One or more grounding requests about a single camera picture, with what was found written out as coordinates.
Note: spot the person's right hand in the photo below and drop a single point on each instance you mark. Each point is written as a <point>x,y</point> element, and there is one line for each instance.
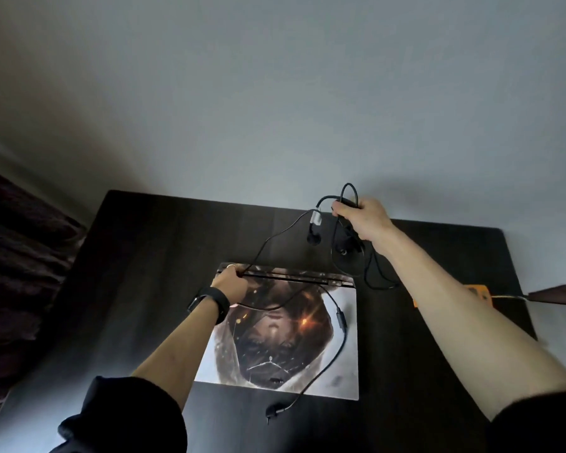
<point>368,221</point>

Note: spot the laptop with printed portrait skin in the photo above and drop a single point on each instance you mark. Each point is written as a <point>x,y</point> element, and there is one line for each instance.
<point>264,339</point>

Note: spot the black smartwatch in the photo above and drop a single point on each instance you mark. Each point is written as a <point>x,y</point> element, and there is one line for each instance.
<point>212,301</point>

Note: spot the person's left hand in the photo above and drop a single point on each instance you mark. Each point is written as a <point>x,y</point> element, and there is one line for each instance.
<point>231,284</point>

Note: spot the person's left forearm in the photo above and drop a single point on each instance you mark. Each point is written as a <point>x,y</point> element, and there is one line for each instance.
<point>179,353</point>

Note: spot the cream and purple curtain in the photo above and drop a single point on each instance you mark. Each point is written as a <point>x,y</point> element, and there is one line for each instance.
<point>19,278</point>

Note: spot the orange power strip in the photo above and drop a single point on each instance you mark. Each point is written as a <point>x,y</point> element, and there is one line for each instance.
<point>478,292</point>

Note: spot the person's right forearm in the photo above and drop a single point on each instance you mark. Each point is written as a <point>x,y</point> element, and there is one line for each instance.
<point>467,325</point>

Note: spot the dark wooden desk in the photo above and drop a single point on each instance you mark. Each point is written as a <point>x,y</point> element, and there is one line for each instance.
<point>146,259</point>

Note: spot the black shirt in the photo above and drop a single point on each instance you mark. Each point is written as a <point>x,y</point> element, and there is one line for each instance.
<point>122,419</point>

